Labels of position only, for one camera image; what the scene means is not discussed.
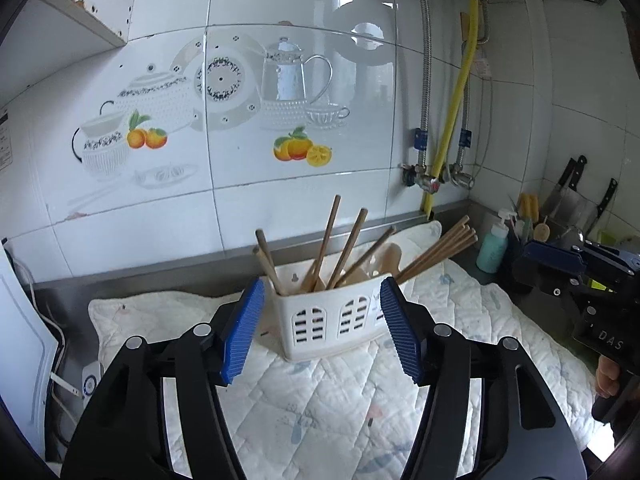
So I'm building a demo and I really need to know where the metal valve red handle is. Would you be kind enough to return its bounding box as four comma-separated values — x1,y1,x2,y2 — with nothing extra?
399,162,432,188

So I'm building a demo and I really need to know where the white plastic utensil holder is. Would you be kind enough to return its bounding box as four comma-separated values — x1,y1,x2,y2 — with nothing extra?
269,260,401,363

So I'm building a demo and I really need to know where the bunch of wooden chopsticks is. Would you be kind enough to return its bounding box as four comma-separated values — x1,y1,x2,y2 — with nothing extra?
300,194,478,293

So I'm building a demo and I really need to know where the braided metal hose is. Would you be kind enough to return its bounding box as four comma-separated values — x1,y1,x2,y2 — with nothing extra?
452,75,476,171
404,0,433,168

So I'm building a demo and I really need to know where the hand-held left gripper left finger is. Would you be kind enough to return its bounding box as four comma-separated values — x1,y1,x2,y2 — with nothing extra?
60,277,266,480

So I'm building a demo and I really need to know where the yellow gas hose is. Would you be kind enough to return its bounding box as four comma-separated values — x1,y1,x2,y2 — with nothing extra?
422,0,481,221

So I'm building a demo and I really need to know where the white cable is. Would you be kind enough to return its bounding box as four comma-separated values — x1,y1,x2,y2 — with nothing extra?
10,255,68,361

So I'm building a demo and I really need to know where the white quilted mat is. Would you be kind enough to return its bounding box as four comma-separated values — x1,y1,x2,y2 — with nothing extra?
87,220,608,480

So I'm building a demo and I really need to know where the wall label sticker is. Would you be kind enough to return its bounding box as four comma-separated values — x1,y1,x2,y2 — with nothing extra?
0,110,13,171

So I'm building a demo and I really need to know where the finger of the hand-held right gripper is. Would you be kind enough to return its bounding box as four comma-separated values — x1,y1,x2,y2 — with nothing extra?
512,259,583,301
522,240,588,272

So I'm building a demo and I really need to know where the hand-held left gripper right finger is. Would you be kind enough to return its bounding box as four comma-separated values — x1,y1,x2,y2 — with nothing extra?
379,276,588,480

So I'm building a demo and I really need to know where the metal water valve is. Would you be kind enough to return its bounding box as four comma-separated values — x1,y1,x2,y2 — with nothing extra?
445,164,476,190

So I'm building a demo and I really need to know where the teal spray bottle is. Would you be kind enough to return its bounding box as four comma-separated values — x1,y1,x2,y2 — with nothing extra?
475,209,511,273

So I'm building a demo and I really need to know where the brown wooden chopstick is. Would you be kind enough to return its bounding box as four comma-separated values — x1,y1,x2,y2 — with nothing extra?
255,229,290,296

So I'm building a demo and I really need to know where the white plastic board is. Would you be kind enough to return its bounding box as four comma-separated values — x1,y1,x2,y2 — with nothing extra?
0,245,66,461

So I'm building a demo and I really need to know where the light wooden spatula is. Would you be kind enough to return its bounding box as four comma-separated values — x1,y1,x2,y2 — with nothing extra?
372,242,403,283

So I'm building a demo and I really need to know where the person's right hand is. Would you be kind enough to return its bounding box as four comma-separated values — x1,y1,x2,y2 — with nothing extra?
594,355,625,401

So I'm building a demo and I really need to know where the yellow handled utensil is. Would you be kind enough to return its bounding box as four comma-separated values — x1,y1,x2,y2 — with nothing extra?
517,192,540,231

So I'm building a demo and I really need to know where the white wall shelf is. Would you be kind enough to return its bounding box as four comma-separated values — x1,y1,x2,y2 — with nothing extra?
30,0,146,48

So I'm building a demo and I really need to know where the black utensil container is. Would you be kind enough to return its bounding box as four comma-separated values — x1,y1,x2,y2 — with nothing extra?
507,227,566,293

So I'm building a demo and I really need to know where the white power strip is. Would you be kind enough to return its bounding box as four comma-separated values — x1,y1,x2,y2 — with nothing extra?
80,362,106,401

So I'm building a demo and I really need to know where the steel cleaver black handle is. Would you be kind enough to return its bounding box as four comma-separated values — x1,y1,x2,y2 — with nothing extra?
540,157,576,226
560,155,601,233

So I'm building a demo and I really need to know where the kitchen knife black handle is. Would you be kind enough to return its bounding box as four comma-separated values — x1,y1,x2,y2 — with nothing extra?
592,177,618,221

